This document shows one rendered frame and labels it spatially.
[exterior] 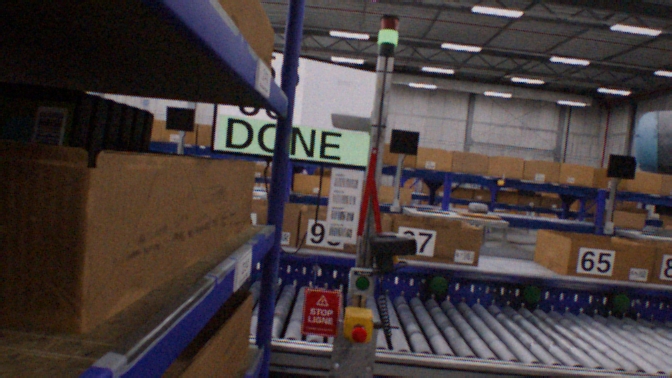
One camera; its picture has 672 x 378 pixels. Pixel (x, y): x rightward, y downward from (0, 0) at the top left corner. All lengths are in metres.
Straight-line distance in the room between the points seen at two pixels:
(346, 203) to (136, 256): 0.80
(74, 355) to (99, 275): 0.05
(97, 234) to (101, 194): 0.02
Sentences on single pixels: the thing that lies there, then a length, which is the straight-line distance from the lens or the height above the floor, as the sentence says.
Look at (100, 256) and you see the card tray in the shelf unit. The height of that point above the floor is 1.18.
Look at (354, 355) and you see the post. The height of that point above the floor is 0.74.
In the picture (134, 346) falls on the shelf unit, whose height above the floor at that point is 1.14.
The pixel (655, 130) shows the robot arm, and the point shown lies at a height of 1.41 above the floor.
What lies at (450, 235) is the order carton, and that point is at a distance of 1.72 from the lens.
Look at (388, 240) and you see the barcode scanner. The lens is 0.99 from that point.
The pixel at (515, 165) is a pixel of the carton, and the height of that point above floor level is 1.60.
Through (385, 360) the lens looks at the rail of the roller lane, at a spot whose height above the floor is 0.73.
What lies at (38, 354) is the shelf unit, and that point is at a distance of 0.24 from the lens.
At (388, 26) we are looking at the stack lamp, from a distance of 1.10.
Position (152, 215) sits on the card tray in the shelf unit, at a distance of 0.30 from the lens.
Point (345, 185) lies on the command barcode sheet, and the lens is 1.03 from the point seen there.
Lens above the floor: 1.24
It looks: 3 degrees down
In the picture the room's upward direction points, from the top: 6 degrees clockwise
